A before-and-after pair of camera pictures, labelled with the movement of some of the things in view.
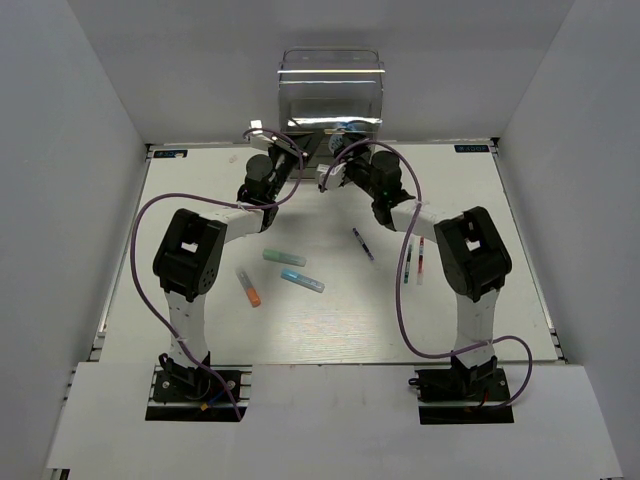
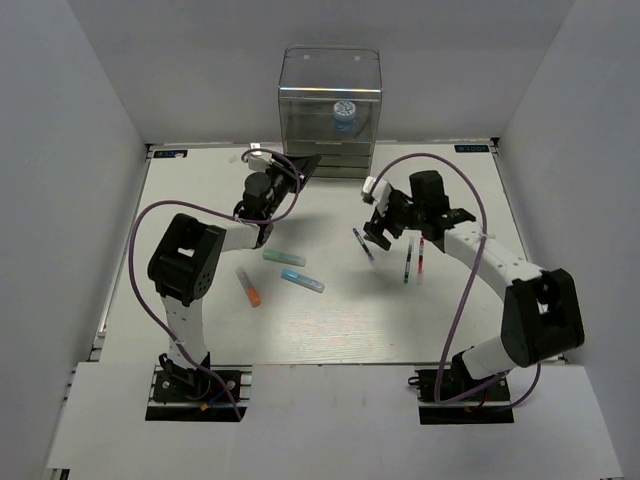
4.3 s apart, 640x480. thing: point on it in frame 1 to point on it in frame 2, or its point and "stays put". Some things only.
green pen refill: (408, 262) stays put
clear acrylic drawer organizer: (321, 87) stays put
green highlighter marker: (281, 256) stays put
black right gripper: (364, 154) to (376, 226)
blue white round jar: (335, 141) to (344, 112)
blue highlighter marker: (303, 281) stays put
